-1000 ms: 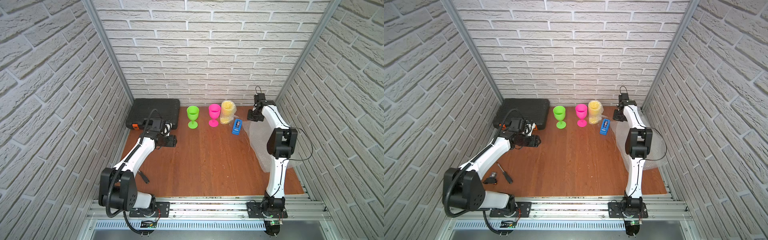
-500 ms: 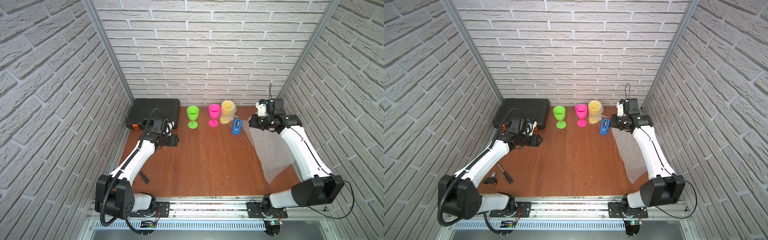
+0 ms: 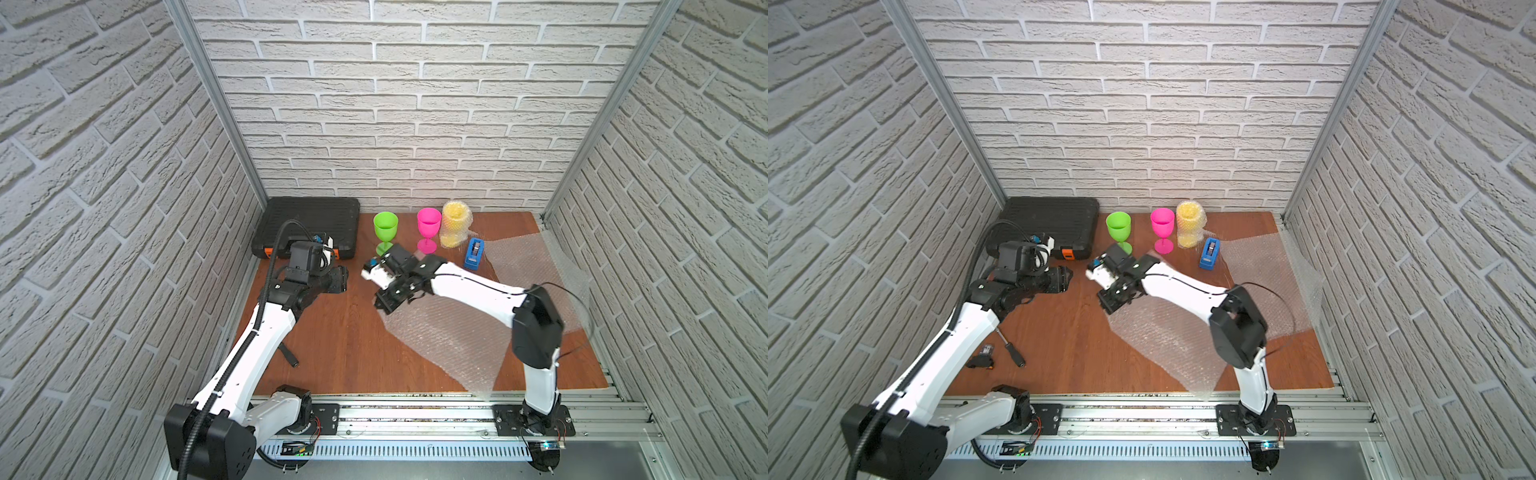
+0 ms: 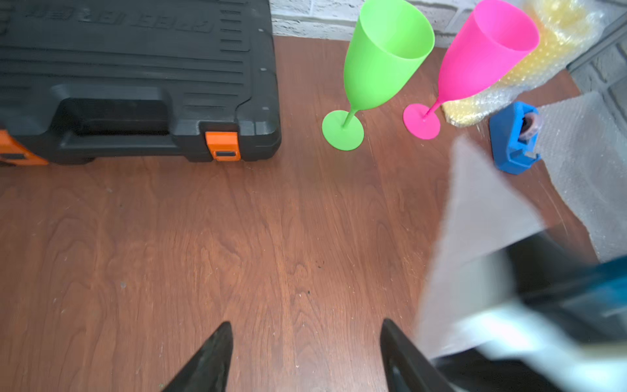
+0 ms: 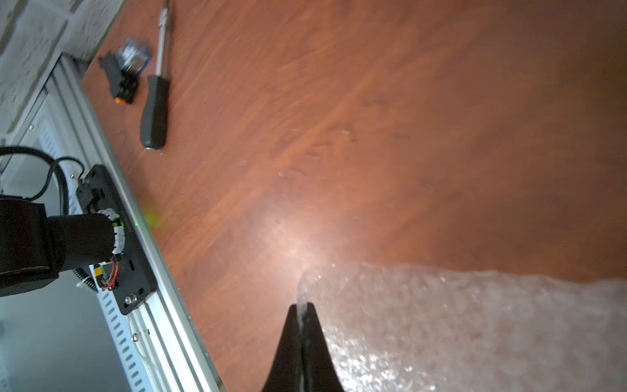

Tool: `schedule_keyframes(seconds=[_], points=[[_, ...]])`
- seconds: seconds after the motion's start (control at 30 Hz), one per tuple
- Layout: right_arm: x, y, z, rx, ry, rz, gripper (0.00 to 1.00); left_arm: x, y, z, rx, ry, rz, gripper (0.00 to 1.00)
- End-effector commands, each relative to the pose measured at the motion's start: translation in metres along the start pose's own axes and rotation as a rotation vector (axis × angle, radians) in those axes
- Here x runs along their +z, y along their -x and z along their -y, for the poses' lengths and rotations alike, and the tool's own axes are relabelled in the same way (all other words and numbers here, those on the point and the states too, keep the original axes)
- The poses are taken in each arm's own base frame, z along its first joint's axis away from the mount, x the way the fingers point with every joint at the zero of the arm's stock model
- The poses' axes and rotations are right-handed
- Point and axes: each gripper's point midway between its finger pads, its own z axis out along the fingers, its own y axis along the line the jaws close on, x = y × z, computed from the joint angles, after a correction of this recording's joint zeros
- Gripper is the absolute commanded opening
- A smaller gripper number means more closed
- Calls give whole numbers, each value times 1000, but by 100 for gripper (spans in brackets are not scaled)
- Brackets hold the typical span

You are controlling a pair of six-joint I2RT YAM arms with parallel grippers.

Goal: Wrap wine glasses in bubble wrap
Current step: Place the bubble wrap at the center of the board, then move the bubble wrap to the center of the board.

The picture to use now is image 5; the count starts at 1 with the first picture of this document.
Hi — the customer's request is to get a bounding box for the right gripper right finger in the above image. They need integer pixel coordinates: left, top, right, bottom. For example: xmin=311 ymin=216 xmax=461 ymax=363
xmin=300 ymin=302 xmax=344 ymax=392

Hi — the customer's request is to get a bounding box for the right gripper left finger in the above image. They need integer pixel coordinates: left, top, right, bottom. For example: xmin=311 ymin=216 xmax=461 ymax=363
xmin=262 ymin=304 xmax=303 ymax=392

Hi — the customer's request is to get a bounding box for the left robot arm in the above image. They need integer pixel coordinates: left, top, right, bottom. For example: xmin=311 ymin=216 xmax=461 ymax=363
xmin=1 ymin=199 xmax=124 ymax=297

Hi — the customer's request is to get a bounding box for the relay on black socket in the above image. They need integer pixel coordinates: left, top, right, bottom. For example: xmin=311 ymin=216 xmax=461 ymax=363
xmin=97 ymin=36 xmax=152 ymax=105

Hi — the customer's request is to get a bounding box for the aluminium mounting rail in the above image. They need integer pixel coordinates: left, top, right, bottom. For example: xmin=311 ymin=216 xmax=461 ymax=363
xmin=1 ymin=55 xmax=224 ymax=391

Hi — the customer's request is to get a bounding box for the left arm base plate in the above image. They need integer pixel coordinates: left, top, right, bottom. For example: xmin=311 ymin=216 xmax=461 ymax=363
xmin=76 ymin=164 xmax=158 ymax=315

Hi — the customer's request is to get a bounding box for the black handled screwdriver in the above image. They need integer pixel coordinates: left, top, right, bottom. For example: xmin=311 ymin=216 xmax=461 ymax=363
xmin=140 ymin=1 xmax=170 ymax=150

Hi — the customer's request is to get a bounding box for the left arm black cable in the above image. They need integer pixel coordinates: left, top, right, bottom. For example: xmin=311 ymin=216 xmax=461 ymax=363
xmin=0 ymin=145 xmax=99 ymax=295

